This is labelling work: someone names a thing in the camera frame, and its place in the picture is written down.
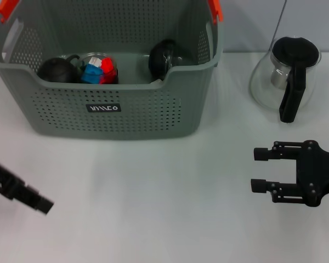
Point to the glass teacup with black holder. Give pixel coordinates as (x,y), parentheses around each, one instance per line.
(82,61)

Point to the red sloped toy brick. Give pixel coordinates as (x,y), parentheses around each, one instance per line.
(107,65)

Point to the orange-red small toy brick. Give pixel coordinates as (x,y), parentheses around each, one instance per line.
(108,79)

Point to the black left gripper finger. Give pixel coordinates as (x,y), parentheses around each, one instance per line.
(38,200)

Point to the dark clay teapot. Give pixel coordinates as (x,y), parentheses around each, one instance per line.
(54,71)

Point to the grey perforated plastic storage basket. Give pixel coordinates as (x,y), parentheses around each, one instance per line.
(126,120)

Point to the blue toy brick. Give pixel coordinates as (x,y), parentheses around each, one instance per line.
(91,74)

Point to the black round object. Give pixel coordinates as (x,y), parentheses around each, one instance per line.
(161,59)

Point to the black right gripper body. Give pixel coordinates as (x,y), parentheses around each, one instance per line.
(318,172)

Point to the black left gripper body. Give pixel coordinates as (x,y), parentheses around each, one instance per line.
(0,175)

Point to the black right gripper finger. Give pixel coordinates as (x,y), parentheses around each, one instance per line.
(259,185)
(261,154)

